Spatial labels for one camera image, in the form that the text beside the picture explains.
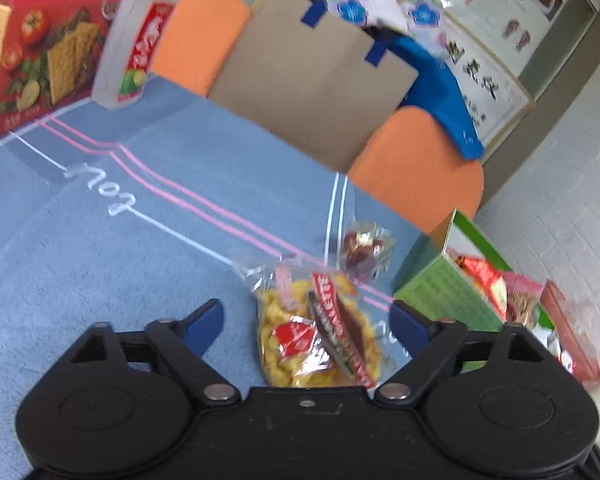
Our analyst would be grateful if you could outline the orange chair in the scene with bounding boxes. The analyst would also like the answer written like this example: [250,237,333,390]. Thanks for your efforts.
[348,106,484,233]
[151,0,251,96]

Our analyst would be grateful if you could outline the pink snack packet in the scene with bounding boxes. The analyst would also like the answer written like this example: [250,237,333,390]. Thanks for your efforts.
[502,272,544,330]

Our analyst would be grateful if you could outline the left orange chair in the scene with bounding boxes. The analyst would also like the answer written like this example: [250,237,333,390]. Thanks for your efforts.
[151,0,251,96]

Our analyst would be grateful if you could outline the green white cardboard box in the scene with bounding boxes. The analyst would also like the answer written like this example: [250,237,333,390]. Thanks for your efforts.
[392,208,566,361]

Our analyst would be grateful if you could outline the white wall poster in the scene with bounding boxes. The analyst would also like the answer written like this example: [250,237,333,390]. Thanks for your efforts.
[429,0,598,79]

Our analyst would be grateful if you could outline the framed Chinese calligraphy sign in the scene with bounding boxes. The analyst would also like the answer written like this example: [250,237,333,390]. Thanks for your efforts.
[249,0,536,163]

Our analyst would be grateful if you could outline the pink translucent plastic bowl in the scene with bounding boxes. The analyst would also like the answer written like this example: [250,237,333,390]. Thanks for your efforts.
[541,280,600,384]

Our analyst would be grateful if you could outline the brown paper bag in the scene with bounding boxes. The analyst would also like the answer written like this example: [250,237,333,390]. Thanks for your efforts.
[209,0,418,172]

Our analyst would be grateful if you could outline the clear drink bottle red label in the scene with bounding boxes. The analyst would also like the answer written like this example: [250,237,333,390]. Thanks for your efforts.
[92,0,178,110]

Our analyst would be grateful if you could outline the clear wrapped red date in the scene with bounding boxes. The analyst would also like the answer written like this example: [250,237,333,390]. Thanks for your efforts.
[340,221,396,283]

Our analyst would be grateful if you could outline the yellow chips clear bag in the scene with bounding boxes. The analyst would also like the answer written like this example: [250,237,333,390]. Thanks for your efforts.
[238,259,382,390]

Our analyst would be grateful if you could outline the blue fabric bag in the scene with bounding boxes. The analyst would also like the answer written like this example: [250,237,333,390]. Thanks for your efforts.
[368,28,484,160]

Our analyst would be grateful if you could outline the red beef snack packet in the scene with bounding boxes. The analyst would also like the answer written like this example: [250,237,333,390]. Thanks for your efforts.
[455,256,507,321]

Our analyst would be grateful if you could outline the red cracker box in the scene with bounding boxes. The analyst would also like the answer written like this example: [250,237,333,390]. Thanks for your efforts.
[0,0,120,136]

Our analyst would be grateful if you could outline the right orange chair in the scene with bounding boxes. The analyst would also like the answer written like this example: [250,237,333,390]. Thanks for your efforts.
[348,106,484,233]

